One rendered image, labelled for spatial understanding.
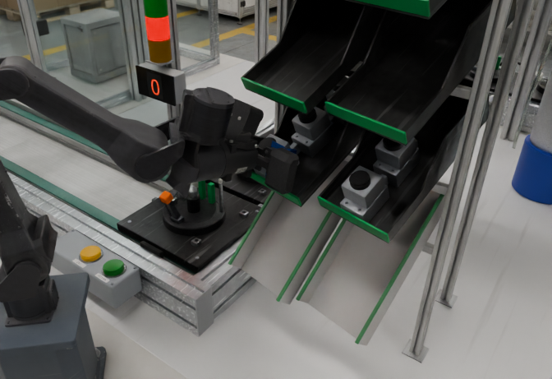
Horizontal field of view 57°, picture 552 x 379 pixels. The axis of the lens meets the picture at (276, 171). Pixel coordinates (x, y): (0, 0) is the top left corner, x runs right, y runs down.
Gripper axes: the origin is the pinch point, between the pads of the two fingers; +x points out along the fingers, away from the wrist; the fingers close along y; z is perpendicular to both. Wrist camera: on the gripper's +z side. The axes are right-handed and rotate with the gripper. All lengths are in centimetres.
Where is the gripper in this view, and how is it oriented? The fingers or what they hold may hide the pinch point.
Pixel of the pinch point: (270, 149)
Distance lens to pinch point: 82.3
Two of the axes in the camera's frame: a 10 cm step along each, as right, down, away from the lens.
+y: -7.1, -3.8, 6.0
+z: 1.9, -9.1, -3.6
